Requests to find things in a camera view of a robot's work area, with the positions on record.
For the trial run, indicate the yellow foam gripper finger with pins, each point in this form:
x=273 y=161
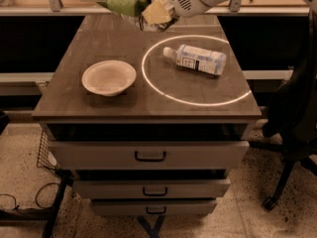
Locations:
x=158 y=12

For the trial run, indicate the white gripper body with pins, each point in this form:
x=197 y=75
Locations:
x=181 y=0

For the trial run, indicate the green jalapeno chip bag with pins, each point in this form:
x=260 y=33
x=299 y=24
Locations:
x=131 y=12

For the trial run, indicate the white paper bowl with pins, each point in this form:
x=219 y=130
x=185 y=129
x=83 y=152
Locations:
x=109 y=77

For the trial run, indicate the clear plastic water bottle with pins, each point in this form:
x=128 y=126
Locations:
x=198 y=59

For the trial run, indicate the grey drawer cabinet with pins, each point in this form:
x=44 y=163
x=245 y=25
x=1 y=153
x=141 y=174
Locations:
x=166 y=103

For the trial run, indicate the black office chair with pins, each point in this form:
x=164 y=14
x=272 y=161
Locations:
x=291 y=113

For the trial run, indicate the top grey drawer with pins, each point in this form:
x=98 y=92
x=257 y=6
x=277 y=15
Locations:
x=148 y=155

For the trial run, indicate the grey drawer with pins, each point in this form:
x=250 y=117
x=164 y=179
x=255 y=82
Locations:
x=141 y=189
x=153 y=206
x=148 y=155

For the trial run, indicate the middle grey drawer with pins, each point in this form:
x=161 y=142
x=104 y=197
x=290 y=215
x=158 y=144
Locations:
x=141 y=189

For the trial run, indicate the bottom grey drawer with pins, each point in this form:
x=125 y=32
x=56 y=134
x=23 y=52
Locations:
x=153 y=206

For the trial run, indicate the blue tape cross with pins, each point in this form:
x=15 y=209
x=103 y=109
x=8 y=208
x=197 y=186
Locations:
x=152 y=231

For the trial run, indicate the wire mesh basket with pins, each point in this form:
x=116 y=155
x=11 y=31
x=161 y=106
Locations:
x=45 y=159

